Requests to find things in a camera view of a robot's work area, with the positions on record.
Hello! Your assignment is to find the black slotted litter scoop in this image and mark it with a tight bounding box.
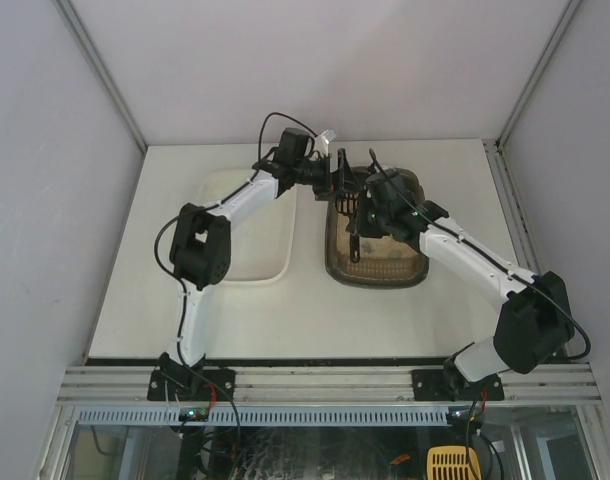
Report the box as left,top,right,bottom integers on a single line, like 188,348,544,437
334,191,361,263

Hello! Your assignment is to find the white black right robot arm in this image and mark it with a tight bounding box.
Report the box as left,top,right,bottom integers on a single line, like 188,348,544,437
355,169,575,394

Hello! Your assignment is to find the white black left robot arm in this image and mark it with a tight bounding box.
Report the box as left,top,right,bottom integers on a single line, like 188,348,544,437
154,128,357,388

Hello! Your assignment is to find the yellow slotted litter scoop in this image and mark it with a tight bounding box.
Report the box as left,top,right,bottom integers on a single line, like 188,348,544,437
426,445,483,480

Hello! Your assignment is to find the white plastic waste tray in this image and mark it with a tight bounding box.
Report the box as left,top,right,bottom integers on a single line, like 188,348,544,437
198,169,297,286

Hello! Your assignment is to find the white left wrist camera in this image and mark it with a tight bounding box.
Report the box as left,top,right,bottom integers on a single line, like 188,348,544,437
314,129,337,157

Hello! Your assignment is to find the black left camera cable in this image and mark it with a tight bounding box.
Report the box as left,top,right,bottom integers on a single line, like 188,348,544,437
153,112,321,281

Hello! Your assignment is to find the black camera cable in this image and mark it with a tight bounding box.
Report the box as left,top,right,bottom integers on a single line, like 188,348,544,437
367,148,592,362
153,112,321,281

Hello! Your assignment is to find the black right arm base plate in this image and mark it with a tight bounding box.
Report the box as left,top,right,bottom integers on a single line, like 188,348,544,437
411,369,505,402

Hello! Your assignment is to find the black right camera cable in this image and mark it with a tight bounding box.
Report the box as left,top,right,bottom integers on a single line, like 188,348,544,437
367,148,592,362

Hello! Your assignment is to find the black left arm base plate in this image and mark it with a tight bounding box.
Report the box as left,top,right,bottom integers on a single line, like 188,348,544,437
146,369,236,402

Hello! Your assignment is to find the aluminium front frame rail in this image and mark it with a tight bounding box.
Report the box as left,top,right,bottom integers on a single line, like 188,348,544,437
57,364,601,406

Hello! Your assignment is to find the grey slotted cable duct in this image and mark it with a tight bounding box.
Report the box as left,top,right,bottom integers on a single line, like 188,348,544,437
77,405,466,427

